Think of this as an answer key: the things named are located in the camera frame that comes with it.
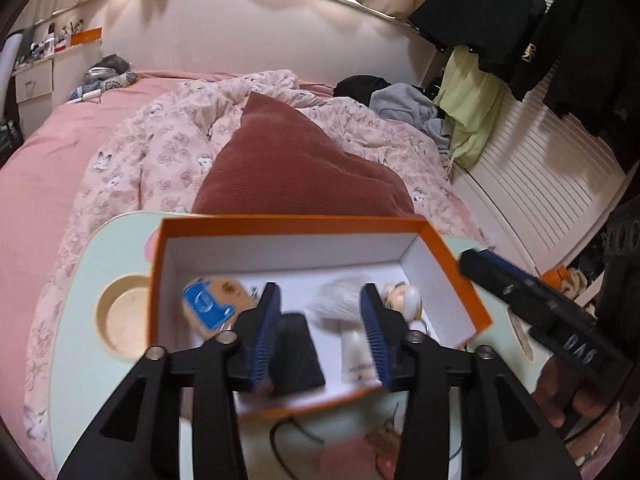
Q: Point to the white cabinet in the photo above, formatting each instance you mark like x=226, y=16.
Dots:
x=32, y=82

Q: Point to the black rectangular pouch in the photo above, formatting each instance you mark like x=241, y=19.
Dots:
x=297, y=355

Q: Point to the dark red pillow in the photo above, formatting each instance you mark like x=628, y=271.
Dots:
x=300, y=170

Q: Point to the white roll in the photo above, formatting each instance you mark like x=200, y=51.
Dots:
x=9, y=65

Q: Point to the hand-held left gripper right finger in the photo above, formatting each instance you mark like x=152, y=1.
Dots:
x=376, y=345

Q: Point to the white fluffy pompom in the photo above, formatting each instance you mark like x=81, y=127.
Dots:
x=335, y=302

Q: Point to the mint cartoon lap table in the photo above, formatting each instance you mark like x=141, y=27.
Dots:
x=85, y=360

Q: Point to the grey blue hoodie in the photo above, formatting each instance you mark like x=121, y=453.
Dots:
x=400, y=102

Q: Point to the black garment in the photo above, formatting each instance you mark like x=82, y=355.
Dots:
x=360, y=86

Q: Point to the black hanging jacket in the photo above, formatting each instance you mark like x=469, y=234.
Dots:
x=480, y=5
x=590, y=45

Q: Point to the orange cardboard box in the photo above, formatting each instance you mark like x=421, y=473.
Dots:
x=300, y=255

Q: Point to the orange object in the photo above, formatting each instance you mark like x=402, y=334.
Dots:
x=554, y=276

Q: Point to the orange box lid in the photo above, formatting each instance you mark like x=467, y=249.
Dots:
x=85, y=37

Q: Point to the white slatted panel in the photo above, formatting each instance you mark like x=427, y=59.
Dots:
x=540, y=175

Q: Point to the row of small shelf items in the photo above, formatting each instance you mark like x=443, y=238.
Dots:
x=45, y=42

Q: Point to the grey folded cloth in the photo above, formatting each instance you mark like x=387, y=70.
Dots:
x=107, y=64

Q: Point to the blue patterned cloth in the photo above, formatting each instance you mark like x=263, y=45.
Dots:
x=107, y=85

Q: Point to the small white bottle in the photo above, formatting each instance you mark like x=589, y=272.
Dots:
x=356, y=355

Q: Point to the pink bed sheet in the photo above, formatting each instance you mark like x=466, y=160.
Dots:
x=45, y=160

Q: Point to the cream plush toy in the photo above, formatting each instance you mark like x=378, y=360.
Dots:
x=575, y=282

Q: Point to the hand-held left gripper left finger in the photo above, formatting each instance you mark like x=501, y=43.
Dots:
x=262, y=340

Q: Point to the pink floral duvet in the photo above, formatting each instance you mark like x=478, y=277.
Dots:
x=165, y=125

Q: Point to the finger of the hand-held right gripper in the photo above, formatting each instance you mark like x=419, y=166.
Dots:
x=500, y=275

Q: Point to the light green garment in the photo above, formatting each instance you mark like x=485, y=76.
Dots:
x=470, y=105

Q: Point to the white haired toy figure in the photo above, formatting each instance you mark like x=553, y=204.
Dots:
x=407, y=300

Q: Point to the person's right hand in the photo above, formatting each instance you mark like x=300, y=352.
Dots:
x=550, y=390

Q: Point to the beige plush toy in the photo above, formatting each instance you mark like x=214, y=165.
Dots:
x=232, y=291

